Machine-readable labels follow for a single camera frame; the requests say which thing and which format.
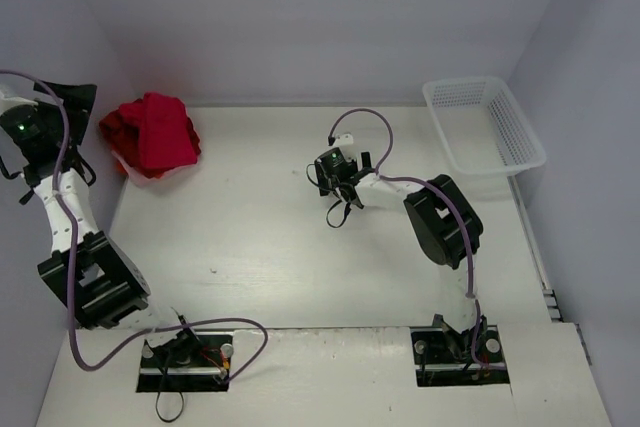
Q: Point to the white plastic basket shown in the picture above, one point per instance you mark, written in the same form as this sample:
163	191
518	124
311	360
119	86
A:
484	133

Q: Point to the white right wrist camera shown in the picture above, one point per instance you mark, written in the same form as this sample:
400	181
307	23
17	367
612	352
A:
341	140

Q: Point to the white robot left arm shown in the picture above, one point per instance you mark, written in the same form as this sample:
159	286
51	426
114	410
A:
108	287

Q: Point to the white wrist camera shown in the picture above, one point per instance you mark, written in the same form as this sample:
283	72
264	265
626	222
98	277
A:
341	140
9	100

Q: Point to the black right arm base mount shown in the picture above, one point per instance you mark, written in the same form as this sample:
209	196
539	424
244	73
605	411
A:
442	357

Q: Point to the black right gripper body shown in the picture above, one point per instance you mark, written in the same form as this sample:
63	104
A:
343	186

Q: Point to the dark red folded t shirt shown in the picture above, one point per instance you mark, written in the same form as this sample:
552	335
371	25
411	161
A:
120	130

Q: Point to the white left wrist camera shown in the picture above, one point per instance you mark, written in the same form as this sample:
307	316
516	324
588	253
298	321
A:
9	100

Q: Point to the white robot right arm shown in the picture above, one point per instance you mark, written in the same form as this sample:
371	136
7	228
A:
445	225

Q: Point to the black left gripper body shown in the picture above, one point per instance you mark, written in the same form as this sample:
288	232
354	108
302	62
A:
70	110

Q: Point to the magenta t shirt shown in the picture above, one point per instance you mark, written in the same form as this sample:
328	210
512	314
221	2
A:
164	137

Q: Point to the pink folded t shirt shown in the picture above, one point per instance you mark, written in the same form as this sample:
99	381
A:
168	174

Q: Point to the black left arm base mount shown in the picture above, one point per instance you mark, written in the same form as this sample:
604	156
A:
185	361

